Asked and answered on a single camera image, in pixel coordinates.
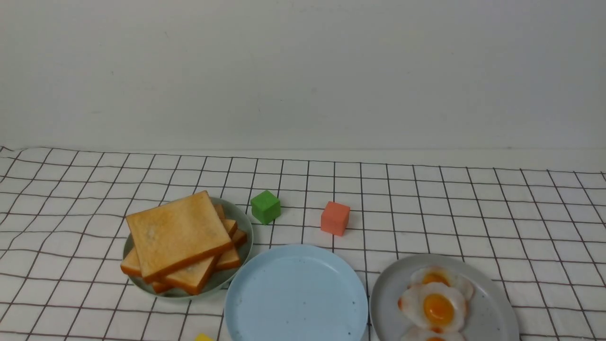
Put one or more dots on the toast slice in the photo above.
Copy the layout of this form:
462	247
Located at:
229	259
159	287
175	235
193	278

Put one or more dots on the green plate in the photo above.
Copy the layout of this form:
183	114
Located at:
221	279

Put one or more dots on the green cube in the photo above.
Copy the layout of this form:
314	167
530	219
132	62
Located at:
265	207

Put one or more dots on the salmon pink cube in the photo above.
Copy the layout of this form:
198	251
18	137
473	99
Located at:
335	218

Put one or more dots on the fried egg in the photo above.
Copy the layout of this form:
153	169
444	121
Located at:
434	306
418	334
445	276

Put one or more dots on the grey plate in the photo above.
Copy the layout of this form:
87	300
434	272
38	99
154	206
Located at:
491	317

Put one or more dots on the yellow cube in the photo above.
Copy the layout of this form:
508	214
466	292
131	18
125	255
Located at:
203	337

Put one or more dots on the light blue plate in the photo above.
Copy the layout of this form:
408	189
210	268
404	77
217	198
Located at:
296	292

